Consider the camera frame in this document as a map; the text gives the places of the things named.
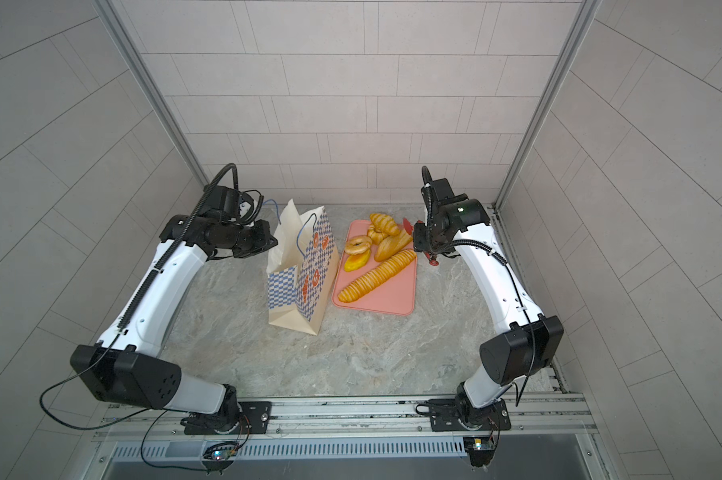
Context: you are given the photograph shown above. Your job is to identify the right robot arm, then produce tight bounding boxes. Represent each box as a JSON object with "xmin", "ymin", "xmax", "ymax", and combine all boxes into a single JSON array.
[{"xmin": 413, "ymin": 199, "xmax": 564, "ymax": 428}]

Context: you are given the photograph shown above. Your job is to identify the pink tray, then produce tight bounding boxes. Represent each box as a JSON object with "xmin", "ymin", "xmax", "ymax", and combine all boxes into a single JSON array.
[{"xmin": 333, "ymin": 214, "xmax": 417, "ymax": 316}]

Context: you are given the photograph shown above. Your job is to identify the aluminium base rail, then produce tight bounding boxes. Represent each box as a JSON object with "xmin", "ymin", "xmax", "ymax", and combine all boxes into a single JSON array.
[{"xmin": 93, "ymin": 392, "xmax": 599, "ymax": 443}]

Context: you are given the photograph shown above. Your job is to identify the croissant bread top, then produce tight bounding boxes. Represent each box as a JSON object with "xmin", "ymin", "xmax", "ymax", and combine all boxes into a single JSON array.
[{"xmin": 370, "ymin": 213, "xmax": 400, "ymax": 236}]

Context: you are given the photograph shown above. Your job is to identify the red tongs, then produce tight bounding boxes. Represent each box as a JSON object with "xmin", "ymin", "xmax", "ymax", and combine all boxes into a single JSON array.
[{"xmin": 403, "ymin": 218, "xmax": 439, "ymax": 266}]

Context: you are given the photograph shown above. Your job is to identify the long ridged bread bottom-left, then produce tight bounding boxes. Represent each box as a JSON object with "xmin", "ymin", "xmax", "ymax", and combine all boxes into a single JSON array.
[{"xmin": 338, "ymin": 250, "xmax": 416, "ymax": 303}]

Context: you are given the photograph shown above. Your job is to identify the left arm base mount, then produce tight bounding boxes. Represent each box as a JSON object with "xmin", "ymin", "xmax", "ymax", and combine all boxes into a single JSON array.
[{"xmin": 180, "ymin": 401, "xmax": 273, "ymax": 435}]

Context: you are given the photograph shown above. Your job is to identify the right circuit board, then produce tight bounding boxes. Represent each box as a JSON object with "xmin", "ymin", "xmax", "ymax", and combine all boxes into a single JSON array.
[{"xmin": 463, "ymin": 436, "xmax": 497, "ymax": 468}]

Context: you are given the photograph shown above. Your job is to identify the circuit board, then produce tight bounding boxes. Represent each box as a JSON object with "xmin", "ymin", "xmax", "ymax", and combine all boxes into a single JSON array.
[
  {"xmin": 463, "ymin": 436, "xmax": 497, "ymax": 468},
  {"xmin": 203, "ymin": 441, "xmax": 240, "ymax": 462}
]

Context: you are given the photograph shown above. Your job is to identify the small twisted bread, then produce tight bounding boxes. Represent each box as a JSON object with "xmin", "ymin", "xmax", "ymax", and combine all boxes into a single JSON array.
[{"xmin": 367, "ymin": 224, "xmax": 388, "ymax": 245}]

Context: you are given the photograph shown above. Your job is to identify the left circuit board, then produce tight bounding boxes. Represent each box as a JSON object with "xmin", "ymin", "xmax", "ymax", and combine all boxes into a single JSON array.
[{"xmin": 203, "ymin": 441, "xmax": 240, "ymax": 462}]

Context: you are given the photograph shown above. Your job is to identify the long oval bread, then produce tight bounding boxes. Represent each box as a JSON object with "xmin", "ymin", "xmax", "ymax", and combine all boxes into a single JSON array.
[{"xmin": 375, "ymin": 230, "xmax": 412, "ymax": 262}]

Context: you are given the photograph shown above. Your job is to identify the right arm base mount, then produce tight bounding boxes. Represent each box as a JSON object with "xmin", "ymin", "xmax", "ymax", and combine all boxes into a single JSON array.
[{"xmin": 415, "ymin": 397, "xmax": 512, "ymax": 432}]

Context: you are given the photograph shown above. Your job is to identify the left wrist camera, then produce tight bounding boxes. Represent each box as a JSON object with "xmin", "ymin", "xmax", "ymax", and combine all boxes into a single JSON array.
[{"xmin": 199, "ymin": 185, "xmax": 256, "ymax": 225}]

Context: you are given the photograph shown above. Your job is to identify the checkered paper bag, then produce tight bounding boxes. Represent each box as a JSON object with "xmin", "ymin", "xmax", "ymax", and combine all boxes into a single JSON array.
[{"xmin": 266, "ymin": 201, "xmax": 339, "ymax": 335}]

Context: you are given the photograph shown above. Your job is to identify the left black cable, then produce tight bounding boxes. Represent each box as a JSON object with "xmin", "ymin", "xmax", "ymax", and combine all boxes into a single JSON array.
[{"xmin": 39, "ymin": 163, "xmax": 242, "ymax": 472}]

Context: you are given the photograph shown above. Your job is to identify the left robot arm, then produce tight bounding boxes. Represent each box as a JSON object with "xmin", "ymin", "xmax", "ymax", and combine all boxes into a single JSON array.
[{"xmin": 70, "ymin": 215, "xmax": 277, "ymax": 431}]

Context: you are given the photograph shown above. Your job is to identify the small yellow bread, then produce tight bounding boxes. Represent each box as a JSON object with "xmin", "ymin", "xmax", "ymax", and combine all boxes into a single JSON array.
[{"xmin": 344, "ymin": 249, "xmax": 372, "ymax": 272}]

